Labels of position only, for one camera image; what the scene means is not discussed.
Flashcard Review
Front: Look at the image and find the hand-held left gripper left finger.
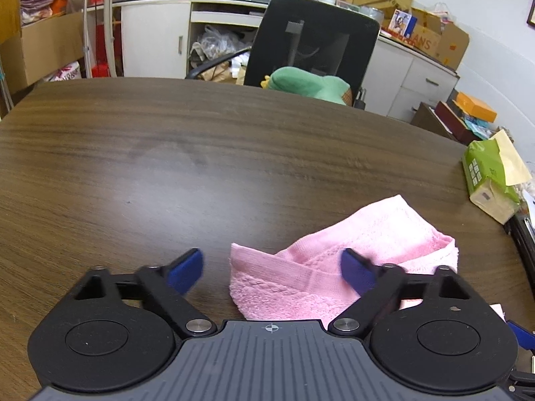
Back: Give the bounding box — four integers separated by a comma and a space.
63, 248, 218, 339

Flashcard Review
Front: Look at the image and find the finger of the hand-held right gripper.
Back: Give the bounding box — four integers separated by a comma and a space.
507, 321, 535, 351

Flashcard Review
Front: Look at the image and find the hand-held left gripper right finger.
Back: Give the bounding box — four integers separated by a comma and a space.
328, 248, 477, 339

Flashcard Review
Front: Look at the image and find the pink towel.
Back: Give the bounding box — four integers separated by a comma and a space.
229, 194, 459, 322

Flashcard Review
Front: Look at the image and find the green tissue pack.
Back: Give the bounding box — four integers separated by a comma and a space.
462, 138, 521, 225

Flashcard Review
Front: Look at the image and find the dark wooden box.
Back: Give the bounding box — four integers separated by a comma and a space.
412, 101, 481, 146

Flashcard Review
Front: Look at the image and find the green plush toy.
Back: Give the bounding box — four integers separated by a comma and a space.
260, 66, 352, 106

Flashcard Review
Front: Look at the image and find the orange box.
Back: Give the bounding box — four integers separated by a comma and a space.
455, 92, 498, 122

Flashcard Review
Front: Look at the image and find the white drawer cabinet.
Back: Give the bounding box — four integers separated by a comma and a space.
359, 35, 460, 124

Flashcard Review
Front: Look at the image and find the clear plastic bag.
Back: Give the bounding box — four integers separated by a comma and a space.
192, 25, 251, 61

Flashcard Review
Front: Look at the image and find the printed white sack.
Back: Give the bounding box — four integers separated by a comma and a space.
44, 62, 81, 82

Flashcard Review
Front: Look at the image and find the white cabinet with door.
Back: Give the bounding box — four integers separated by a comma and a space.
86, 0, 272, 80

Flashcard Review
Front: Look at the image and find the red box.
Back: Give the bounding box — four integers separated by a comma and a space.
90, 23, 124, 78

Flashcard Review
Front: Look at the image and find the printed cardboard box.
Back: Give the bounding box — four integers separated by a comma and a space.
412, 6, 469, 71

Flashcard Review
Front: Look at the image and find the black office chair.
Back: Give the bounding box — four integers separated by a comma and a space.
185, 0, 381, 109

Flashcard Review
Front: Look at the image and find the photo card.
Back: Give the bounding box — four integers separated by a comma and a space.
389, 8, 416, 36

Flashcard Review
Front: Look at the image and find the white metal pole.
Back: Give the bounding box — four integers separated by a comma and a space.
81, 0, 115, 79

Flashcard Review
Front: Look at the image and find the large cardboard box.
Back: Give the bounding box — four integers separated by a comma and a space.
0, 10, 86, 93

